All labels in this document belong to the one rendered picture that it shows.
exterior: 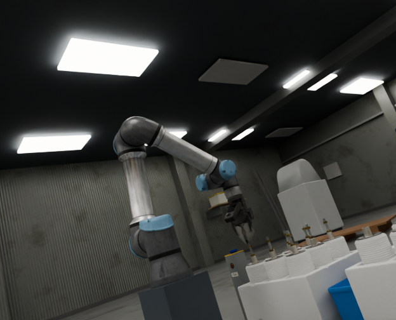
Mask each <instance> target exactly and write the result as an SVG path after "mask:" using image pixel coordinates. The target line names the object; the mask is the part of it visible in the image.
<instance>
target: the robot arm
mask: <svg viewBox="0 0 396 320"><path fill-rule="evenodd" d="M145 144H146V145H148V146H150V147H153V146H156V147H157V148H159V149H161V150H163V151H165V152H167V153H168V154H171V155H172V156H175V157H177V158H178V159H180V160H182V161H184V162H186V163H188V164H189V165H191V166H193V167H195V168H197V169H199V170H201V171H203V172H205V173H206V174H201V175H198V176H197V178H196V181H195V182H196V186H197V188H198V189H199V191H201V192H204V191H209V190H213V189H218V188H221V187H223V191H224V193H225V196H226V198H227V199H228V200H227V201H228V203H232V204H231V205H230V206H229V208H228V211H227V214H226V215H225V218H224V220H225V221H226V223H229V222H231V223H232V228H233V230H234V231H235V233H236V234H237V235H238V236H239V237H240V239H241V240H242V241H243V242H244V243H245V244H247V245H248V242H249V243H250V244H251V243H252V240H253V235H254V229H253V228H252V219H254V215H253V212H252V210H251V208H247V206H246V203H245V200H244V197H243V196H242V191H241V188H240V186H239V183H238V181H237V177H236V175H235V174H236V171H237V169H236V166H235V164H234V163H233V162H232V161H231V160H224V161H220V160H219V159H217V158H215V157H213V156H212V155H210V154H208V153H206V152H204V151H203V150H201V149H199V148H197V147H195V146H193V145H192V144H190V143H188V142H186V141H184V140H182V139H181V138H179V137H177V136H175V135H174V134H172V133H170V132H168V131H166V130H164V129H163V126H162V125H161V124H159V123H157V122H155V121H153V120H150V119H147V118H145V117H131V118H128V119H127V120H125V122H123V124H122V126H121V128H120V130H119V131H118V133H117V134H116V136H115V138H114V150H115V153H116V154H117V155H118V158H119V161H120V162H122V163H123V166H124V173H125V177H126V185H127V189H128V196H129V203H130V208H131V215H132V221H131V223H130V225H129V228H130V233H131V236H130V239H129V247H130V250H131V251H132V253H133V254H134V255H136V256H137V257H140V258H148V260H149V263H150V277H149V283H150V288H151V289H152V288H157V287H160V286H164V285H166V284H170V283H173V282H176V281H179V280H181V279H185V278H186V277H190V276H192V275H194V273H193V271H192V268H191V267H190V266H189V264H188V262H187V261H186V259H185V257H184V256H183V255H182V251H181V248H180V244H179V242H178V238H177V235H176V231H175V227H174V222H173V221H172V218H171V216H170V215H169V214H166V215H161V216H158V217H155V216H154V211H153V207H152V201H151V196H150V191H149V184H148V180H147V174H146V169H145V163H144V159H145V157H146V156H147V153H146V149H145ZM250 211H251V212H252V215H253V216H251V212H250ZM242 223H245V224H244V226H243V228H244V230H245V231H246V232H245V231H244V230H243V228H242V226H241V225H240V224H242ZM246 236H247V239H246Z"/></svg>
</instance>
